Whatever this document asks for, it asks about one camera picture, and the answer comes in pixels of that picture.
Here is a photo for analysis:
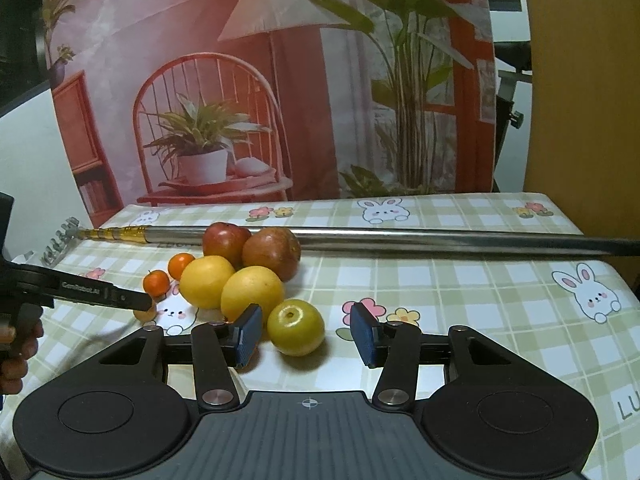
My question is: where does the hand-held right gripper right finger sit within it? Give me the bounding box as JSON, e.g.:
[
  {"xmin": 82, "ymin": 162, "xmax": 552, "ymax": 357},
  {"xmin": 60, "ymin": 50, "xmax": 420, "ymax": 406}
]
[{"xmin": 349, "ymin": 301, "xmax": 522, "ymax": 412}]

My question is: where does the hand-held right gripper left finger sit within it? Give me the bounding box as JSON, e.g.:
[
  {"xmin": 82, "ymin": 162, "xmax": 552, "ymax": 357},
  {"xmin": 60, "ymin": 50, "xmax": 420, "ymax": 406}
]
[{"xmin": 97, "ymin": 303, "xmax": 264, "ymax": 412}]

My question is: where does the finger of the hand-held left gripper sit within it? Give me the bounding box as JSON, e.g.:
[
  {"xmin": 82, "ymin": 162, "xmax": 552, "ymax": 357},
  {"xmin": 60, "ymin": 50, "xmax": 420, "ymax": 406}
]
[{"xmin": 52, "ymin": 274, "xmax": 154, "ymax": 312}]

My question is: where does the yellow orange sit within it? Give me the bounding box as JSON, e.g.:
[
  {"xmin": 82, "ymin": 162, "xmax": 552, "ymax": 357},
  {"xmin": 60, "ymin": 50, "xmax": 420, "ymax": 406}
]
[
  {"xmin": 220, "ymin": 266, "xmax": 286, "ymax": 324},
  {"xmin": 179, "ymin": 255, "xmax": 236, "ymax": 310}
]

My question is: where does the yellow-green round fruit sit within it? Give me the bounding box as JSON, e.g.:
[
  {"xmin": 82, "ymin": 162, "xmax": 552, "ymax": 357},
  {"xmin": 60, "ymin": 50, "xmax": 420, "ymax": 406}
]
[{"xmin": 267, "ymin": 299, "xmax": 326, "ymax": 357}]

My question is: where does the brownish red apple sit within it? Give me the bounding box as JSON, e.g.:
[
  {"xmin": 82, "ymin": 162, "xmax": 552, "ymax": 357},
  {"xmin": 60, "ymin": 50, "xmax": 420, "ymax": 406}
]
[{"xmin": 242, "ymin": 227, "xmax": 302, "ymax": 282}]

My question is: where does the person's left hand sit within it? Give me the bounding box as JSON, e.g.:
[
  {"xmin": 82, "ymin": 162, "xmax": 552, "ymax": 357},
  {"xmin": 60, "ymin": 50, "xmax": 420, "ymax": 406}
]
[{"xmin": 0, "ymin": 319, "xmax": 45, "ymax": 397}]

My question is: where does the metal telescopic rake pole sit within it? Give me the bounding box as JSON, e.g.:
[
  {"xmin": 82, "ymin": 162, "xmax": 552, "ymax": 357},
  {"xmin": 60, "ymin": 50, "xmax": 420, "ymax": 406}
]
[{"xmin": 39, "ymin": 217, "xmax": 640, "ymax": 267}]

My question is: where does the checkered bunny tablecloth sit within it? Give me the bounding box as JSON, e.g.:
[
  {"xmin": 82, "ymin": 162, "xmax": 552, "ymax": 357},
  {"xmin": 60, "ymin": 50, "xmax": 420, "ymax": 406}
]
[{"xmin": 0, "ymin": 192, "xmax": 640, "ymax": 480}]

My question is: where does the printed room backdrop cloth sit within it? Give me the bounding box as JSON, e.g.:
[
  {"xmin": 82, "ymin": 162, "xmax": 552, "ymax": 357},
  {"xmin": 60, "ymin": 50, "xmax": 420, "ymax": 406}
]
[{"xmin": 42, "ymin": 0, "xmax": 499, "ymax": 229}]

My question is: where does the black metal stand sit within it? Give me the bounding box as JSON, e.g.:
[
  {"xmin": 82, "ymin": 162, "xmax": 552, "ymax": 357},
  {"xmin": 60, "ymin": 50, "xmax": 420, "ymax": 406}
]
[{"xmin": 492, "ymin": 40, "xmax": 534, "ymax": 194}]

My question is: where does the tan wooden board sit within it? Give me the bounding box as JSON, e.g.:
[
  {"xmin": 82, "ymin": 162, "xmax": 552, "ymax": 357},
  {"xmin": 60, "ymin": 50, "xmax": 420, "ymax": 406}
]
[{"xmin": 517, "ymin": 0, "xmax": 640, "ymax": 241}]

